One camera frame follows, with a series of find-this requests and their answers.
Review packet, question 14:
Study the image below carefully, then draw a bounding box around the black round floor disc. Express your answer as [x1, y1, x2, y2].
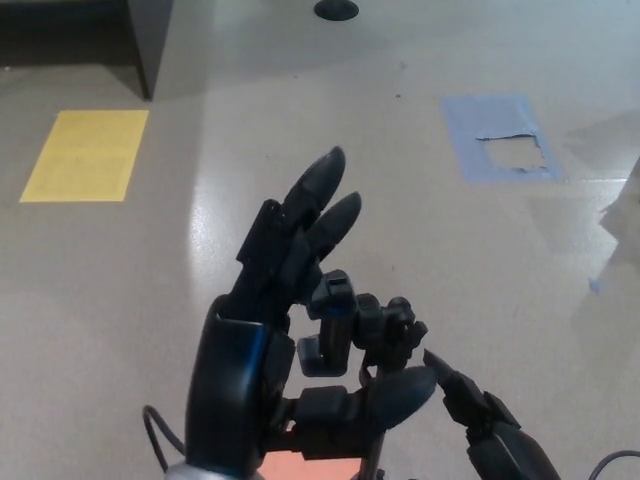
[313, 0, 359, 22]

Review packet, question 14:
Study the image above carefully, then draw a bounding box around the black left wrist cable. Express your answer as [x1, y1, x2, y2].
[142, 404, 189, 474]

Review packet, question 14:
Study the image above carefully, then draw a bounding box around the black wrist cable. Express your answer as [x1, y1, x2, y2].
[589, 449, 640, 480]
[142, 404, 189, 474]

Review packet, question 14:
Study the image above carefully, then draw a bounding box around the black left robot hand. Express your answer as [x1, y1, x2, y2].
[184, 146, 437, 474]

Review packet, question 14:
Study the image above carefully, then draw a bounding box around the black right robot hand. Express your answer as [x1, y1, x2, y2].
[423, 348, 566, 480]

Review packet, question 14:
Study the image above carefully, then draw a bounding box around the black telescopic phone stand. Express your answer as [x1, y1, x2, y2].
[297, 269, 430, 480]

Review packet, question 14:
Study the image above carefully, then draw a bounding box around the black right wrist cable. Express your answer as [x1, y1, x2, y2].
[589, 449, 640, 480]

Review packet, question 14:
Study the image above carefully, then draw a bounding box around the yellow paper sheet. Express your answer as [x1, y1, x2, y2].
[18, 109, 150, 203]

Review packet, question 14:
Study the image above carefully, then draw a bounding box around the orange paper sheet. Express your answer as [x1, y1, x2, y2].
[258, 421, 362, 480]

